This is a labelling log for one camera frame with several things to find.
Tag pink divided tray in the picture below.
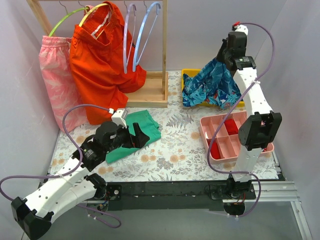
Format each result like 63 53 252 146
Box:
199 111 275 165

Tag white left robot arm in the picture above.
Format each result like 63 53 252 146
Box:
11 121 150 240

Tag red rolled cloth rear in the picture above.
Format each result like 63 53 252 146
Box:
224 118 239 135

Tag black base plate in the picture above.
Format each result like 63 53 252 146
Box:
77 180 253 211

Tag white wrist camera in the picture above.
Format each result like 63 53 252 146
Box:
232 21 249 36
111 108 128 128

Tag dark blue shark shorts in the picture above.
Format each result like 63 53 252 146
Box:
181 57 243 110

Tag green folded cloth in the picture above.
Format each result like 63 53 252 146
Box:
104 110 162 165

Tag yellow hanger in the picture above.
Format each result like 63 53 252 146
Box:
78 2 111 28

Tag red rolled cloth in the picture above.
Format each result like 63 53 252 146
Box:
210 142 221 160
224 118 239 135

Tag yellow plastic bin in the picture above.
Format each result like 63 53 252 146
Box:
180 68 245 108

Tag orange shorts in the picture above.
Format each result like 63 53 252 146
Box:
69 1 147 125

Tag red rolled cloth front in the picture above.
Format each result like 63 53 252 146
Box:
210 142 221 160

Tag green hanger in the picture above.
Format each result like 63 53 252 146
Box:
47 6 90 37

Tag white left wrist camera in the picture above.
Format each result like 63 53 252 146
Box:
111 108 128 128

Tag pink patterned shorts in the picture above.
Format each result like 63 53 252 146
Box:
38 36 82 131

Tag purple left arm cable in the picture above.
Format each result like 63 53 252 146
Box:
0 104 123 229

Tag wooden clothes rack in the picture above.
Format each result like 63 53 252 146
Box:
27 0 168 108

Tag light blue hanger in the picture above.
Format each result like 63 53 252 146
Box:
132 1 162 71

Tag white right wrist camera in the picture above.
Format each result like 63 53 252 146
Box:
232 21 249 36

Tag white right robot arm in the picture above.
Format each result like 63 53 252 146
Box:
209 25 282 200

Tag lilac hanger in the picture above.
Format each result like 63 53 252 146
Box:
122 2 138 74

